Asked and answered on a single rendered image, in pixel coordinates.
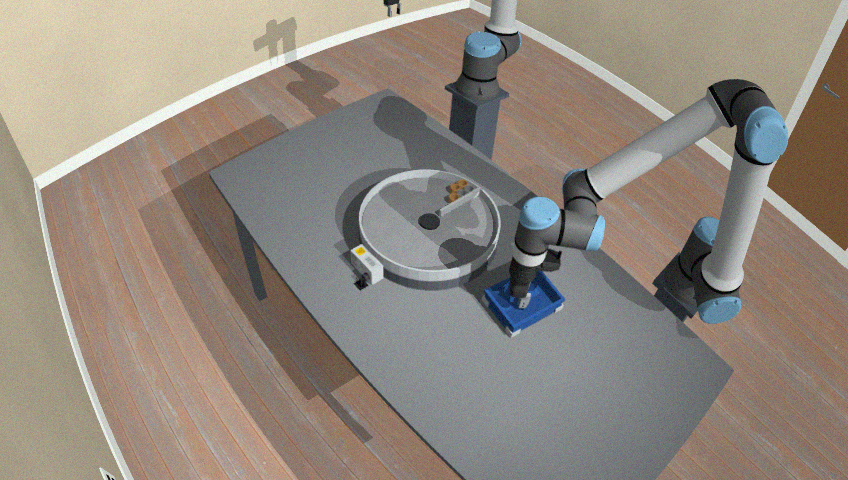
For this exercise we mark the white control box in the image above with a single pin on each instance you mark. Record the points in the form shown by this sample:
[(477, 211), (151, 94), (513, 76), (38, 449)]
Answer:
[(366, 262)]

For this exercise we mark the white sign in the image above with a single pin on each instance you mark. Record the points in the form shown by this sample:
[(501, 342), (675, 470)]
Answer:
[(106, 474)]

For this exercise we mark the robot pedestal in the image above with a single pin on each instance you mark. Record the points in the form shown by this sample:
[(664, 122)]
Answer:
[(474, 126), (664, 285)]

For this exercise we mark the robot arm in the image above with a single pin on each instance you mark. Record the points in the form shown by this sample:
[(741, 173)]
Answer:
[(493, 40), (735, 212)]

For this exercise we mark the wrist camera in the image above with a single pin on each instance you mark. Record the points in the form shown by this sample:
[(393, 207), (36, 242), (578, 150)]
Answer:
[(553, 260)]

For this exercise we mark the grey table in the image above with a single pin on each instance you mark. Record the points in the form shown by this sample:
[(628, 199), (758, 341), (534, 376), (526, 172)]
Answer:
[(430, 384)]

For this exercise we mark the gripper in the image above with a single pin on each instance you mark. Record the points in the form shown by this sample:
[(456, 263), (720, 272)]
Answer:
[(391, 4), (523, 281)]

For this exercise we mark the white door frame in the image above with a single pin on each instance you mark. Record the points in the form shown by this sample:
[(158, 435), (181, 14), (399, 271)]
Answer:
[(797, 102)]

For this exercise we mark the brown door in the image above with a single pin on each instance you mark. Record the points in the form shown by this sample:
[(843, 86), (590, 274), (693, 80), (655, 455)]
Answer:
[(815, 172)]

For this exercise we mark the blue crate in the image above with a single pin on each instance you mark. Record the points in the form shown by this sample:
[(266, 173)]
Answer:
[(550, 299)]

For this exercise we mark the grey turntable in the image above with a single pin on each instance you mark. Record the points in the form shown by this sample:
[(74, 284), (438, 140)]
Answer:
[(397, 245)]

